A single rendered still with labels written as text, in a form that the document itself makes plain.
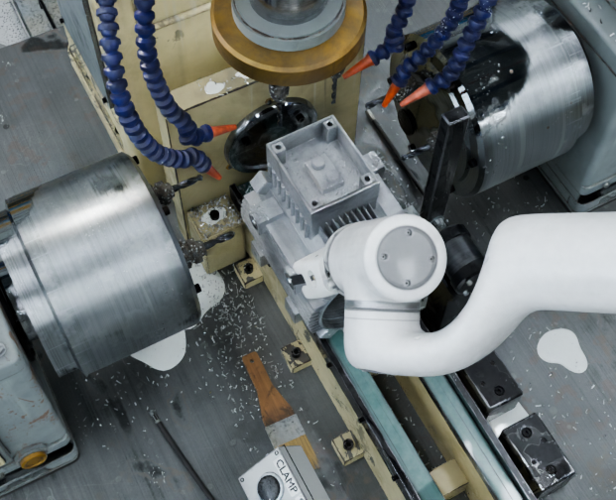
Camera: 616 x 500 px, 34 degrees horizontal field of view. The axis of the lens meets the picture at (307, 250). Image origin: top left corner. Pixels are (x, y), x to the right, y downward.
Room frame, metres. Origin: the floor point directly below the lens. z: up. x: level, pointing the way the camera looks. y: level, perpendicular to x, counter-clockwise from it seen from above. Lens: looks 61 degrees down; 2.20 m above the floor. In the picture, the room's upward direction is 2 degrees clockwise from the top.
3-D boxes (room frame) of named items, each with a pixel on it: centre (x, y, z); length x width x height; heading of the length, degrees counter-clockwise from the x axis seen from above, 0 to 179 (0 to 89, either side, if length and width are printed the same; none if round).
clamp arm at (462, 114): (0.71, -0.17, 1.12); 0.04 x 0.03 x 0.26; 29
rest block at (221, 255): (0.76, 0.14, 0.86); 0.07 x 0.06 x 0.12; 119
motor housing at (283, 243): (0.68, -0.04, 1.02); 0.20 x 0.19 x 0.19; 30
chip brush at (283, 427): (0.50, 0.04, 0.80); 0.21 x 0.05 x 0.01; 27
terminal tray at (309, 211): (0.71, -0.02, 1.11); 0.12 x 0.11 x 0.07; 30
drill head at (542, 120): (0.92, -0.28, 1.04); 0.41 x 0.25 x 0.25; 119
